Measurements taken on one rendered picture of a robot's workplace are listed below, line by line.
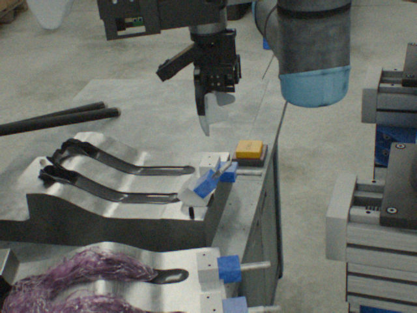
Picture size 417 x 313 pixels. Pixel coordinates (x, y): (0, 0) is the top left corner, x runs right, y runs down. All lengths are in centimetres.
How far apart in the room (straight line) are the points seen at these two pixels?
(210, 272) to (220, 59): 40
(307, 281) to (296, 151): 98
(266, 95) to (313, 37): 123
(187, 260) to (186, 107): 78
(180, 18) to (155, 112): 122
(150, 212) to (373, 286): 45
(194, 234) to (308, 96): 60
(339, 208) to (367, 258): 9
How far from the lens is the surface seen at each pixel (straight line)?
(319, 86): 63
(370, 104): 141
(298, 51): 61
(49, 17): 57
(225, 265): 107
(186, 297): 104
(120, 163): 137
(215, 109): 117
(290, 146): 316
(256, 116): 171
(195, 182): 119
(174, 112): 178
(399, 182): 97
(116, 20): 58
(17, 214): 134
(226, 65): 114
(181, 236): 118
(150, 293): 105
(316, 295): 227
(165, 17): 59
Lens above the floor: 157
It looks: 30 degrees down
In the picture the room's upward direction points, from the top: 7 degrees counter-clockwise
